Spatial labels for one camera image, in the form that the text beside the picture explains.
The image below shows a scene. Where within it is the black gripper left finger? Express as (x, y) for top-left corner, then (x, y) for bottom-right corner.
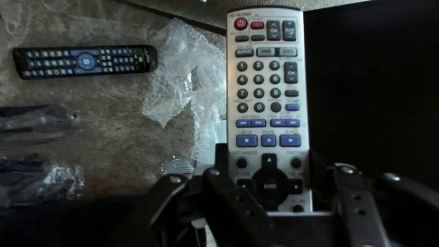
(148, 143), (277, 247)

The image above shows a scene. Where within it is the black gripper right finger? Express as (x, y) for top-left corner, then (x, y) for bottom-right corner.
(310, 153), (439, 247)

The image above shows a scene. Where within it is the silver remote with blue buttons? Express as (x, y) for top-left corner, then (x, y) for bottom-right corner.
(225, 6), (315, 216)

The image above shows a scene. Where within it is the black remote control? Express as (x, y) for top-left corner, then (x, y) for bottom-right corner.
(11, 44), (159, 81)

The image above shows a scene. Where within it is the clear crumpled plastic wrap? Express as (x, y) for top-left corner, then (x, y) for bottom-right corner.
(141, 18), (229, 176)

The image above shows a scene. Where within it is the black monitor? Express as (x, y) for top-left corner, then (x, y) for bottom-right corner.
(303, 0), (439, 184)

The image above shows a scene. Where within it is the dark blue plastic bag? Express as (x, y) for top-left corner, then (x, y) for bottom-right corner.
(0, 155), (86, 209)
(0, 105), (82, 138)

